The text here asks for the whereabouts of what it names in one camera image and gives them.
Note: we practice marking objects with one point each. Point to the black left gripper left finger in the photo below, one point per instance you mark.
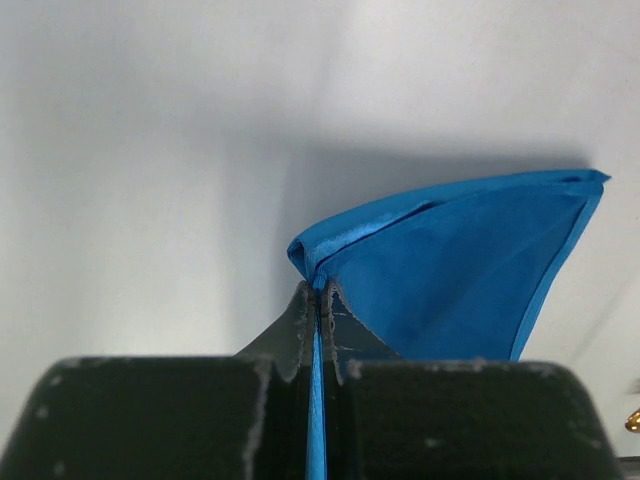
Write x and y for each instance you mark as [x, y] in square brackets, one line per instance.
[243, 416]

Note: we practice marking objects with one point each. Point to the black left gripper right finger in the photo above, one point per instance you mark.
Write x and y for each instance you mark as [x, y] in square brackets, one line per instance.
[390, 418]

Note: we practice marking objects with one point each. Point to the blue cloth napkin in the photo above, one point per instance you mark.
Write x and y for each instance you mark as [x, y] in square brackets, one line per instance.
[453, 271]

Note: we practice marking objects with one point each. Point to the gold spoon green handle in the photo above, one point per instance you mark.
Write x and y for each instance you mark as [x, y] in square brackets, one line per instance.
[632, 423]

